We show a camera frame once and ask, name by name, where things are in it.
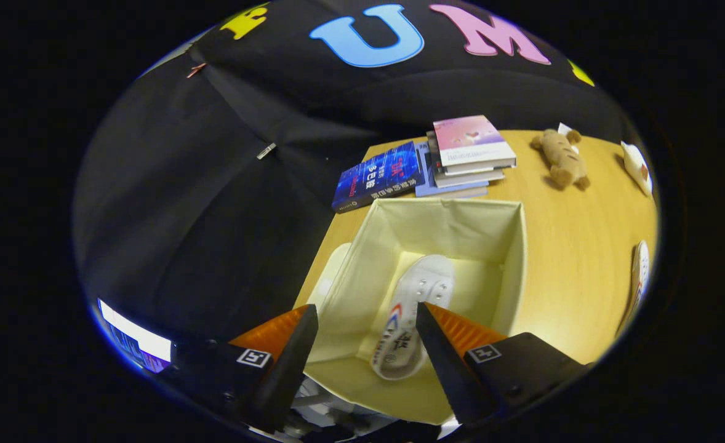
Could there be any white pouch with red label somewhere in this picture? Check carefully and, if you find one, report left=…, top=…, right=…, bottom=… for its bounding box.
left=620, top=141, right=654, bottom=198

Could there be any green fabric storage box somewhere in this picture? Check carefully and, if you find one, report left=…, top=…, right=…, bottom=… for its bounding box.
left=304, top=197, right=528, bottom=425

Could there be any black backdrop cloth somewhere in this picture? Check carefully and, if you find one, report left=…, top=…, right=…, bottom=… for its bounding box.
left=73, top=0, right=640, bottom=351

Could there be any white canvas shoe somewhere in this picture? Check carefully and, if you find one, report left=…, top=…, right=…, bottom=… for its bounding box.
left=371, top=254, right=455, bottom=380
left=618, top=240, right=651, bottom=336

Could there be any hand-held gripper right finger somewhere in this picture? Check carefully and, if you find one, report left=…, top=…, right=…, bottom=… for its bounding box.
left=415, top=301, right=588, bottom=426

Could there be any brown plush toy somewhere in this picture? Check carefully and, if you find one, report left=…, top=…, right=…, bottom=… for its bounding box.
left=530, top=129, right=591, bottom=190

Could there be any light blue book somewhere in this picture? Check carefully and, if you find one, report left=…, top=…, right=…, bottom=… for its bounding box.
left=414, top=143, right=490, bottom=199

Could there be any dark blue book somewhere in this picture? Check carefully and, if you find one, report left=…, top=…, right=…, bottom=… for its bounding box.
left=332, top=141, right=426, bottom=214

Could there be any lit computer monitor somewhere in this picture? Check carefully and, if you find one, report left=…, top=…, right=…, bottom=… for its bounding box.
left=97, top=299, right=174, bottom=374

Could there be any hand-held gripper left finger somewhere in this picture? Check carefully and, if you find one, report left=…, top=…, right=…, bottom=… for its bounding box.
left=172, top=303, right=319, bottom=434

